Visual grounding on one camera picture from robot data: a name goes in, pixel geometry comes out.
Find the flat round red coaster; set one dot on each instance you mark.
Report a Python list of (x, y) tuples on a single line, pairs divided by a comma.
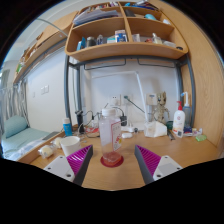
[(104, 163)]

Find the small green packet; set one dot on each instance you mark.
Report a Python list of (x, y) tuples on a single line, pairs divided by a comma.
[(201, 137)]

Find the brown tree creature figurine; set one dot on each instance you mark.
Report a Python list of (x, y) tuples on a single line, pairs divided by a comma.
[(162, 106)]

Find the teal bed with pillow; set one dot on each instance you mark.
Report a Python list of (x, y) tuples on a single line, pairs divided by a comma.
[(16, 133)]

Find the wooden shelf unit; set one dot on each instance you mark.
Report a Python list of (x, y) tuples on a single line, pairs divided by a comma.
[(133, 50)]

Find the white red-pump dispenser bottle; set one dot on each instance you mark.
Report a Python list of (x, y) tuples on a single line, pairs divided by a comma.
[(178, 121)]

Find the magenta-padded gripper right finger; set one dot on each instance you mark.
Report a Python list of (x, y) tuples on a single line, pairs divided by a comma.
[(165, 166)]

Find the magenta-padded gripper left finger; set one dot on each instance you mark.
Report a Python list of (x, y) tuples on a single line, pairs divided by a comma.
[(58, 166)]

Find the small white wrapped roll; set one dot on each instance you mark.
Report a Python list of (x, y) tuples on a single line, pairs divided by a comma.
[(46, 151)]

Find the small blue bottle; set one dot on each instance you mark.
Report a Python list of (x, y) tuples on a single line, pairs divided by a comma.
[(67, 127)]

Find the clear spray bottle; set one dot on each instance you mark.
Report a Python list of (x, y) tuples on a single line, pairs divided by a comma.
[(187, 111)]

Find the black electric shaver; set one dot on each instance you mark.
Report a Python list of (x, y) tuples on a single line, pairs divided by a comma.
[(79, 120)]

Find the clear white-capped drink bottle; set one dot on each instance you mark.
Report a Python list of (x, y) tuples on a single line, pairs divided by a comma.
[(109, 133)]

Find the long wooden wall shelf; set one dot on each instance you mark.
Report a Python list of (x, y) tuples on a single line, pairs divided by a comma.
[(43, 41)]

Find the grey metal bed frame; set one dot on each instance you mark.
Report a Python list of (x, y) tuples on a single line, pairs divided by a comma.
[(66, 90)]

